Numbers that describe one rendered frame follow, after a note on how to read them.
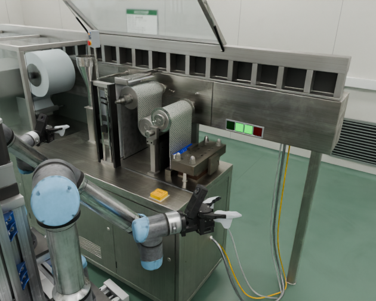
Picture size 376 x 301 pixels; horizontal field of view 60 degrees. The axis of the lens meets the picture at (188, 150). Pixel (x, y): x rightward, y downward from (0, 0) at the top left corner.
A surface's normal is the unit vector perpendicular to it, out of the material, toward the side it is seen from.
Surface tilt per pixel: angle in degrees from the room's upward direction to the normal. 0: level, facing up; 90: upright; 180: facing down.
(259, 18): 90
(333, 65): 90
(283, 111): 90
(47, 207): 82
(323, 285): 0
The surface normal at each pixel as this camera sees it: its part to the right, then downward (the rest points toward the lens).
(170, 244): -0.55, 0.33
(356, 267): 0.02, -0.91
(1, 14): 0.84, 0.24
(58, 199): 0.38, 0.26
